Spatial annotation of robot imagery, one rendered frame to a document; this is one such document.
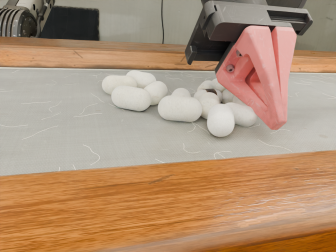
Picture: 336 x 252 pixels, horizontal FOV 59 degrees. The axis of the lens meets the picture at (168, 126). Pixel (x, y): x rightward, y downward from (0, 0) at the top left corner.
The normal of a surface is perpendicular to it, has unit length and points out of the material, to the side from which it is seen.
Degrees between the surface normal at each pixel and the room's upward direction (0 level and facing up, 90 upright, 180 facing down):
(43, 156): 0
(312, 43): 90
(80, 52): 45
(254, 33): 60
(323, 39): 90
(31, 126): 0
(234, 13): 39
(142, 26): 90
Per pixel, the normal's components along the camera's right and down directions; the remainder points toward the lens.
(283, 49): 0.28, -0.11
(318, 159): 0.08, -0.92
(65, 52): 0.26, -0.37
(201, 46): 0.17, 0.88
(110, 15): 0.25, 0.39
